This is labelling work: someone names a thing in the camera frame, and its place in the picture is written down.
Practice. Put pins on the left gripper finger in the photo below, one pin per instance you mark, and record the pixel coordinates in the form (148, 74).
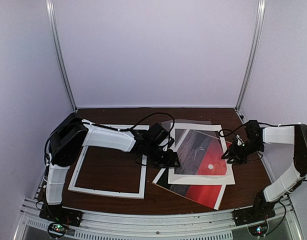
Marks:
(173, 159)
(162, 161)

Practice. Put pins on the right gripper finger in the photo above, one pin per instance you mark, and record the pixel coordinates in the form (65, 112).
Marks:
(234, 159)
(228, 155)

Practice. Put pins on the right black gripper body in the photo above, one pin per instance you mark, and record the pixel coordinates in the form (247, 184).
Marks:
(241, 151)

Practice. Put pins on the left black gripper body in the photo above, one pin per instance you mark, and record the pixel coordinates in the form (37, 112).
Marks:
(154, 154)

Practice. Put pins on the red and grey photo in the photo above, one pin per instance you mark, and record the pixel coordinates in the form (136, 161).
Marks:
(210, 164)

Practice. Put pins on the clear acrylic sheet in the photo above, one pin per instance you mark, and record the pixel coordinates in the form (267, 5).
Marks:
(193, 140)

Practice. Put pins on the white mat board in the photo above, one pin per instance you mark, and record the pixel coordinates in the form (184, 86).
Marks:
(201, 178)

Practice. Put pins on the white picture frame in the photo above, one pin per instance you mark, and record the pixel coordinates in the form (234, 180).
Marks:
(78, 172)

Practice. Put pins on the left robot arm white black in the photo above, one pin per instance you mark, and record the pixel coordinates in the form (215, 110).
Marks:
(65, 142)

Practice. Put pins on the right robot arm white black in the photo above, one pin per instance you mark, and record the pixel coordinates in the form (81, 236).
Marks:
(259, 135)

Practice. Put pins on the right controller board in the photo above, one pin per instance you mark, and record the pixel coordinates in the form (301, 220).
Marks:
(258, 230)

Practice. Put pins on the controller board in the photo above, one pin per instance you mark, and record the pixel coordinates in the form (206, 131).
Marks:
(57, 230)
(258, 230)

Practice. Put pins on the left controller board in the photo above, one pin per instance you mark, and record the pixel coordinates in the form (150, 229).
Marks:
(57, 230)

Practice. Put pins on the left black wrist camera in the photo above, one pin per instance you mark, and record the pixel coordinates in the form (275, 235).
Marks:
(157, 133)

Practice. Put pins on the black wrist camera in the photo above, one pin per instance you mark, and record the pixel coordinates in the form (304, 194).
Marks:
(252, 128)
(157, 133)

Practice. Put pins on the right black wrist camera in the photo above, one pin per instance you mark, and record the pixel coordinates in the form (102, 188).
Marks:
(252, 128)

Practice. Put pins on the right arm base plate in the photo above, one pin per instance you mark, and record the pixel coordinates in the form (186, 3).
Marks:
(249, 215)

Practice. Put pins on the front aluminium rail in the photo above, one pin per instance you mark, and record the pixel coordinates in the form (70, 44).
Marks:
(215, 225)

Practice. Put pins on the right aluminium corner post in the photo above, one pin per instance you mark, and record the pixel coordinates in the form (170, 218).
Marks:
(257, 33)

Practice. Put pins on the aluminium corner post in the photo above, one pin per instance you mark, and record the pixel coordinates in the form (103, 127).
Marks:
(257, 33)
(59, 54)

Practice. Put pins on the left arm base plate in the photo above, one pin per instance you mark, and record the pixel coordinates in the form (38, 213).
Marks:
(58, 214)

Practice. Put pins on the left aluminium corner post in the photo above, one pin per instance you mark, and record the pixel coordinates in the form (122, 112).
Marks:
(59, 54)

